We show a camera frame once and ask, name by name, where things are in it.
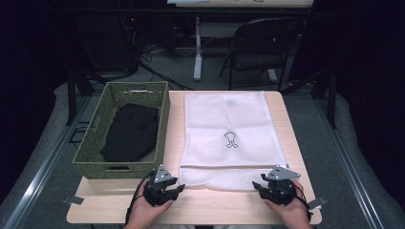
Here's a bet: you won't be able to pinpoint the metal floor rail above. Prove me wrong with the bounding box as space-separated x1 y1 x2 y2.
2 94 94 229
313 94 385 229

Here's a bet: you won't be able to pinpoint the black garment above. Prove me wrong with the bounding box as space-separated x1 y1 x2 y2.
99 102 160 163

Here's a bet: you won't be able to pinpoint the white desk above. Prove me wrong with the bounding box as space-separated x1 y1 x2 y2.
166 0 315 82

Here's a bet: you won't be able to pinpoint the black folding chair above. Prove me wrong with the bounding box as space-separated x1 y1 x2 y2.
219 17 306 92

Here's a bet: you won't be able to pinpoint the right hand-held gripper cable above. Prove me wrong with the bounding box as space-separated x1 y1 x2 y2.
291 183 313 221

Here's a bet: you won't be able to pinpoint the white mesh laundry bag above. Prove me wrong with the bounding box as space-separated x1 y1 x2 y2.
179 91 289 193

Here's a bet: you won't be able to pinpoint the left hand-held gripper cable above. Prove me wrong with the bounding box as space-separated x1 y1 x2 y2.
124 170 158 225

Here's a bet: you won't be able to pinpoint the hand-held gripper cable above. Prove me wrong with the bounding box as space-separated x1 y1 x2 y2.
124 170 158 225
291 183 313 221

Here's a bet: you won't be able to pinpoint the person's left hand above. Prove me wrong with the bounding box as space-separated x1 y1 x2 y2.
124 180 175 229

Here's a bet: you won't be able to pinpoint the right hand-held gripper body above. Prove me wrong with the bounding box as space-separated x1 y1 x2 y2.
263 164 302 206

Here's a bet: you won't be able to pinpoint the black metal stand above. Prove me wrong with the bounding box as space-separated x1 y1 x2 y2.
280 67 338 130
64 61 109 127

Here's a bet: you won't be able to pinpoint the person's right hand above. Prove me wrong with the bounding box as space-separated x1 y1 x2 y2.
264 179 313 229

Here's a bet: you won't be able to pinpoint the black floor cables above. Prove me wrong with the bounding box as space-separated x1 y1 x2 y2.
137 42 196 92

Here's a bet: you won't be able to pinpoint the grey table clip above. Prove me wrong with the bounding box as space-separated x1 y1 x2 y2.
307 196 329 211
62 195 85 206

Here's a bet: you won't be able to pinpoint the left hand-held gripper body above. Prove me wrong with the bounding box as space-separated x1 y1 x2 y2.
142 164 180 207

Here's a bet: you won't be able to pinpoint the green woven basket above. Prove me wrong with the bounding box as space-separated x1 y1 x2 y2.
72 81 172 180

